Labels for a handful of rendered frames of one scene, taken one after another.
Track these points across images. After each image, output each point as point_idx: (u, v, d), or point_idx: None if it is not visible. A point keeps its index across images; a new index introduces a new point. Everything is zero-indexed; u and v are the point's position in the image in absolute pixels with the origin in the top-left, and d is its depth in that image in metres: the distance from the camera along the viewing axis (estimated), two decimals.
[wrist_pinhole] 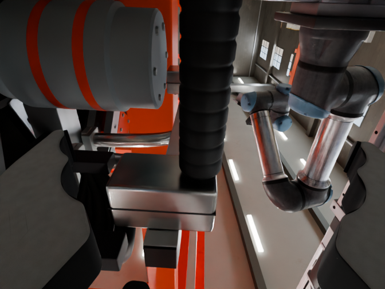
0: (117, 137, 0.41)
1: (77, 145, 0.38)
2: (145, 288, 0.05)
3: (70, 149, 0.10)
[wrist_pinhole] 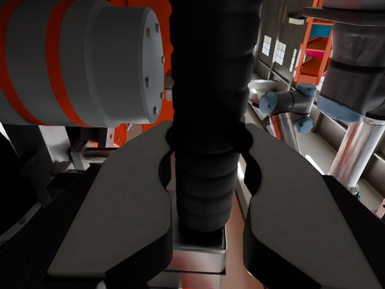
0: (111, 152, 0.37)
1: (65, 164, 0.33)
2: (145, 288, 0.05)
3: (173, 139, 0.11)
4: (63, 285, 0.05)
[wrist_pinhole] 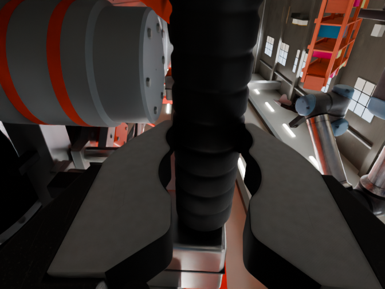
0: (111, 152, 0.37)
1: (65, 163, 0.33)
2: (145, 288, 0.05)
3: (173, 139, 0.11)
4: (63, 285, 0.05)
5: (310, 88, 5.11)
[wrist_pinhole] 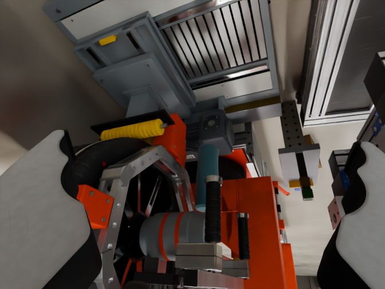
0: None
1: None
2: (145, 288, 0.05)
3: (70, 149, 0.10)
4: None
5: None
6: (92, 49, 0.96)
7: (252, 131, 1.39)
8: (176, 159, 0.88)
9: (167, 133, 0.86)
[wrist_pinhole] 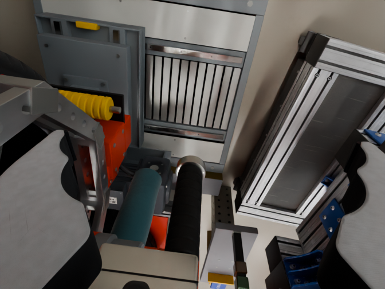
0: None
1: None
2: (145, 288, 0.05)
3: (70, 149, 0.10)
4: None
5: None
6: (61, 26, 0.79)
7: None
8: (106, 166, 0.60)
9: (111, 127, 0.61)
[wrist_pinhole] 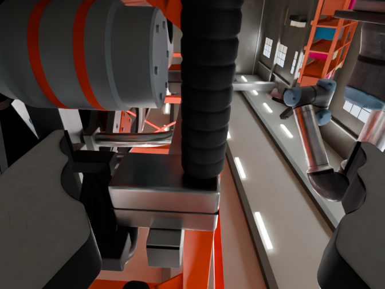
0: (119, 137, 0.41)
1: (79, 145, 0.38)
2: (145, 288, 0.05)
3: (70, 149, 0.10)
4: None
5: None
6: None
7: None
8: None
9: None
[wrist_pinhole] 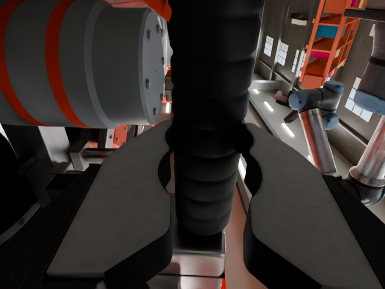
0: (110, 153, 0.37)
1: (64, 164, 0.33)
2: (145, 288, 0.05)
3: (173, 139, 0.11)
4: (63, 285, 0.05)
5: (309, 88, 5.16)
6: None
7: None
8: None
9: None
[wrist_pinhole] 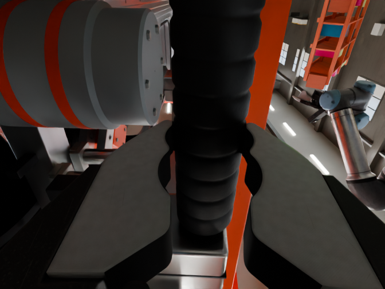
0: (110, 153, 0.37)
1: (63, 166, 0.33)
2: (145, 288, 0.05)
3: (173, 139, 0.11)
4: (63, 285, 0.05)
5: (313, 87, 5.16)
6: None
7: None
8: None
9: None
